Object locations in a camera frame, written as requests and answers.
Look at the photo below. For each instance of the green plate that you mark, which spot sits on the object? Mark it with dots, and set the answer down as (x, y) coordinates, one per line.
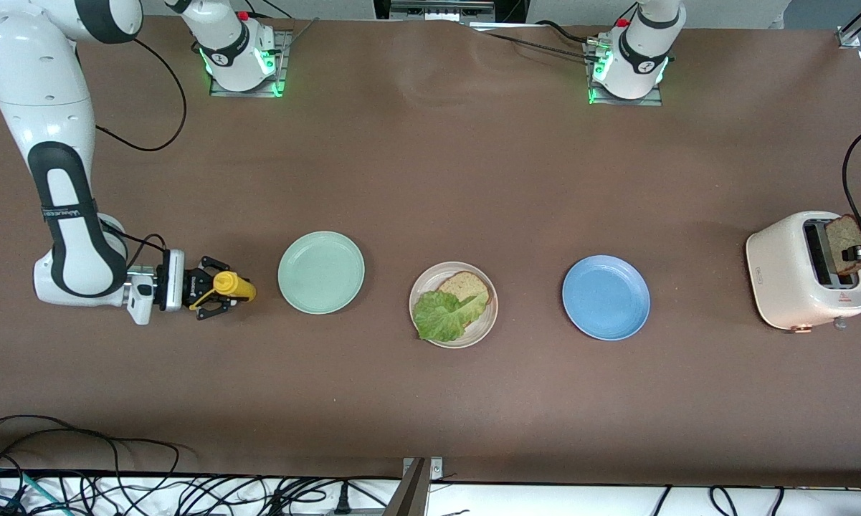
(320, 272)

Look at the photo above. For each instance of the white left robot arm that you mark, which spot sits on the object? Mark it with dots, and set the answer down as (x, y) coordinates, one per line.
(641, 61)

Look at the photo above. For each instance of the small metal corner bracket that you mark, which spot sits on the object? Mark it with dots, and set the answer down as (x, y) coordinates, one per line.
(437, 469)

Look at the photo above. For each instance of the green lettuce leaf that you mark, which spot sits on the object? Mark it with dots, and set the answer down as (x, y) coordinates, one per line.
(441, 319)

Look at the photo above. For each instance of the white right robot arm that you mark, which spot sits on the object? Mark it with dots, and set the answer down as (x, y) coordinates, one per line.
(57, 236)

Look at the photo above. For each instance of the black power plug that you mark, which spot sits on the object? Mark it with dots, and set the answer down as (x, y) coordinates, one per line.
(343, 502)

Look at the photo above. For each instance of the beige plate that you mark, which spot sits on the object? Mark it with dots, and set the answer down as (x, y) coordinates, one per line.
(484, 326)

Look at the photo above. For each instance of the cream white toaster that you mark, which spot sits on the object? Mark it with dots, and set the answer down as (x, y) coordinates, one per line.
(781, 294)

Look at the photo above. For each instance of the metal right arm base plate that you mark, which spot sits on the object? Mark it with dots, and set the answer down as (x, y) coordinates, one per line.
(282, 72)

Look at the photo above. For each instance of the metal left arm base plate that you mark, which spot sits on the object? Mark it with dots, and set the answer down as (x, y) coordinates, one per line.
(627, 102)

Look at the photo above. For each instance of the black equipment rack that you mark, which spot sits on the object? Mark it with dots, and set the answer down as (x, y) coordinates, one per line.
(505, 8)

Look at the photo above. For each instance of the aluminium profile bar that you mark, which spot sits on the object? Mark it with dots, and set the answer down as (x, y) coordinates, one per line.
(410, 494)

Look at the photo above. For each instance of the yellow mustard squeeze bottle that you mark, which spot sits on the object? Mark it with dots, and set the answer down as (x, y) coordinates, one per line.
(240, 287)

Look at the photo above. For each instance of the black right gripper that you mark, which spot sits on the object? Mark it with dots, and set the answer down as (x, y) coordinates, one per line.
(192, 287)

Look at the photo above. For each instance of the blue plate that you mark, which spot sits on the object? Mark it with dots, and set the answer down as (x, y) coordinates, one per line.
(606, 297)

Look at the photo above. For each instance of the grey power strip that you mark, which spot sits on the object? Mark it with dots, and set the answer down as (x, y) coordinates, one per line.
(365, 512)

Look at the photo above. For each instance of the brown bread slice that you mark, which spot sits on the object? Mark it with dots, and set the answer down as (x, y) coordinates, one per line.
(842, 236)
(466, 285)

